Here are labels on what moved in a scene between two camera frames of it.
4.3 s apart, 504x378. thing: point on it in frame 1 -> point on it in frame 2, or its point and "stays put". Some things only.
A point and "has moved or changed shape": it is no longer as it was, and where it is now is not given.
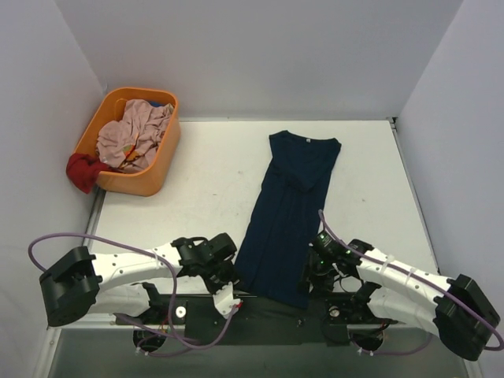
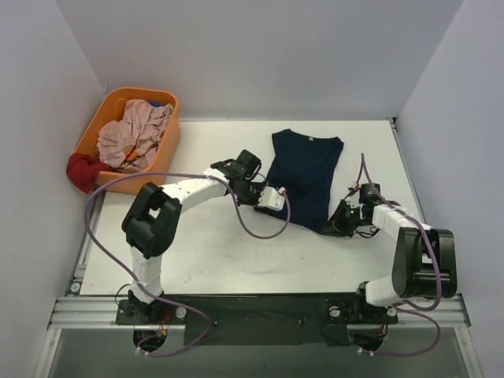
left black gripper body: (222, 280) -> (256, 197)
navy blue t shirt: (285, 222) has moved or changed shape
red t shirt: (83, 170) stays put
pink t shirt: (131, 142) stays put
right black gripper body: (315, 281) -> (345, 217)
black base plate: (324, 320) stays put
